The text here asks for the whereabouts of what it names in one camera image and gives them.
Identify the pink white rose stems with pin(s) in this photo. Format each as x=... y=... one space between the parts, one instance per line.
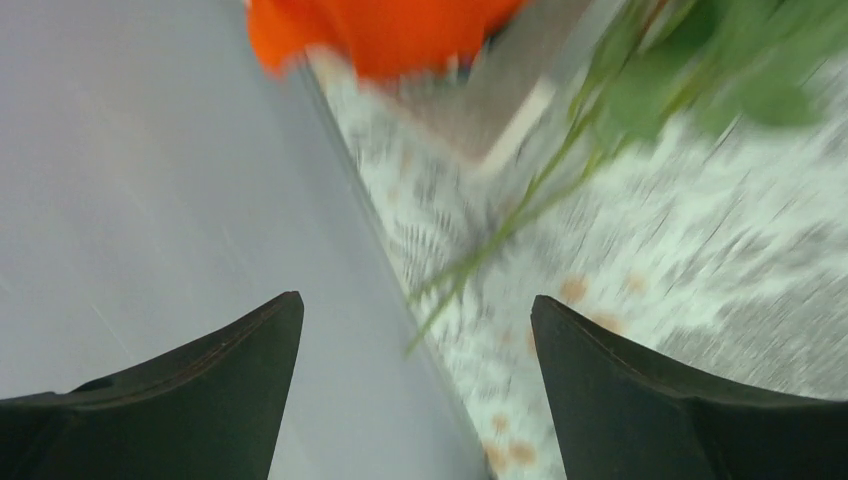
x=713 y=61

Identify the orange cloth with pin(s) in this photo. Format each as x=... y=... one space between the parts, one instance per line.
x=382 y=40

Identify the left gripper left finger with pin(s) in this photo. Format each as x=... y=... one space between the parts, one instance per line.
x=210 y=409

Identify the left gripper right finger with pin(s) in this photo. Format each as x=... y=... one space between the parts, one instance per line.
x=623 y=411

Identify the floral table cloth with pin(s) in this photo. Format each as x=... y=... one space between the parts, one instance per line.
x=731 y=257

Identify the white plastic basket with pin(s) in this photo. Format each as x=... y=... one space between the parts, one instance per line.
x=477 y=117

